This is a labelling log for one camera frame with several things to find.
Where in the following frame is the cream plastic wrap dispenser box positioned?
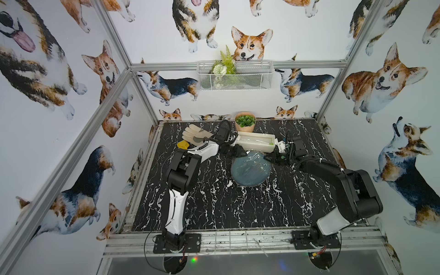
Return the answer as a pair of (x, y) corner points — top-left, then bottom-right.
(233, 131), (276, 153)

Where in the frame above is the blue-grey ceramic plate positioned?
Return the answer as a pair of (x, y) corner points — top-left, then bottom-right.
(230, 150), (272, 188)

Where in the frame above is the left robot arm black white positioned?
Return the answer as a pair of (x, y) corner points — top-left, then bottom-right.
(162, 120), (247, 245)

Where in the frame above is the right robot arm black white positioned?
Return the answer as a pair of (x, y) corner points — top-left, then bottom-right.
(264, 136), (383, 244)

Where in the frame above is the pink pot with green plant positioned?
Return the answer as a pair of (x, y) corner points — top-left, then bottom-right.
(234, 112), (256, 132)

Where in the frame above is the beige work glove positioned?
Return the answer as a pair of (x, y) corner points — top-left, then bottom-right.
(182, 124), (213, 146)

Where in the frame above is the yellow toy shovel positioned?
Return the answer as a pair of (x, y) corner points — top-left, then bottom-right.
(177, 140), (190, 150)

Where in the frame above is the green fern with white flower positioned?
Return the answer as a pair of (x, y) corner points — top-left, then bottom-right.
(209, 46), (238, 90)

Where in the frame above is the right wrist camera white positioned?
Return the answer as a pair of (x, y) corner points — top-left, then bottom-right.
(276, 139), (286, 154)

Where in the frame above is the white wire wall basket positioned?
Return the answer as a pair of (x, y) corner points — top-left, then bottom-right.
(197, 61), (275, 91)

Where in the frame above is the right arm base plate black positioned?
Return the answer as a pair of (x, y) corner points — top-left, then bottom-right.
(290, 229), (341, 250)

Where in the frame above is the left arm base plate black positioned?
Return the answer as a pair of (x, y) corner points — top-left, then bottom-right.
(153, 233), (202, 254)

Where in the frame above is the aluminium front rail frame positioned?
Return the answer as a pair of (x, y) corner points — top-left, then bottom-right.
(103, 226), (386, 258)

